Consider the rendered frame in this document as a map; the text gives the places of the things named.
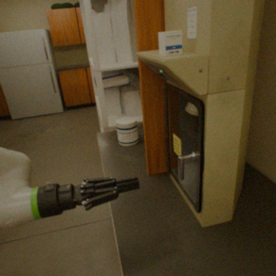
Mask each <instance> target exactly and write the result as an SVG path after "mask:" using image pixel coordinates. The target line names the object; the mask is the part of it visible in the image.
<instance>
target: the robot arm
mask: <svg viewBox="0 0 276 276"><path fill-rule="evenodd" d="M31 173H32V163H31V161H30V159H29V157H28V156H27V155H25V154H23V153H20V152H17V151H12V150H10V149H6V148H2V147H0V228H3V229H11V228H15V227H18V226H20V225H22V224H23V223H27V222H29V221H32V220H37V219H42V218H47V217H52V216H57V215H61V214H62V213H63V210H64V211H65V210H70V209H75V208H76V207H77V205H79V206H82V205H83V206H84V207H85V210H89V209H91V208H93V207H95V206H98V205H101V204H105V203H108V202H110V201H112V200H115V199H117V198H118V197H119V194H121V193H124V192H129V191H131V190H136V189H139V188H140V182H139V180H138V177H132V178H126V179H122V180H116V179H115V178H114V179H113V177H103V178H84V179H83V180H84V182H83V183H82V184H79V185H77V186H74V185H73V184H65V185H61V186H60V185H59V184H58V183H57V184H50V183H49V182H47V183H46V184H47V185H46V186H41V187H36V188H31Z"/></svg>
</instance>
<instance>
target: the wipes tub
mask: <svg viewBox="0 0 276 276"><path fill-rule="evenodd" d="M115 122H116V131H117V132H118V140H119V144H120V145H122V146H132V145H134V144H136V143H137V142H138V141H139V134H138V127H137V121H136V118H135V117H133V116H124V117H121V118H119V119H117V120H116V121H115Z"/></svg>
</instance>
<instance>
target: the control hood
mask: <svg viewBox="0 0 276 276"><path fill-rule="evenodd" d="M136 56H138V58H140V59H141V60H142V61H143V62H146V63H149V64H152V65H155V66H158V67H160V68H161V69H163V70H164V71H165V72H166V73H167V74H169V75H170V76H171V78H173V79H174V80H175V81H176V82H177V83H179V84H180V85H181V87H182V88H184V89H186V90H189V91H191V92H193V93H195V94H197V95H206V94H207V89H208V73H209V55H208V54H200V53H192V52H183V51H182V54H173V55H168V56H164V55H160V51H159V50H153V51H143V52H136ZM148 66H149V65H148ZM153 71H154V70H153ZM158 75H159V74H158Z"/></svg>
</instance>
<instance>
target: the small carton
mask: <svg viewBox="0 0 276 276"><path fill-rule="evenodd" d="M158 37H159V51H160V55H164V56H168V55H173V54H182V30H180V31H168V32H159V33H158Z"/></svg>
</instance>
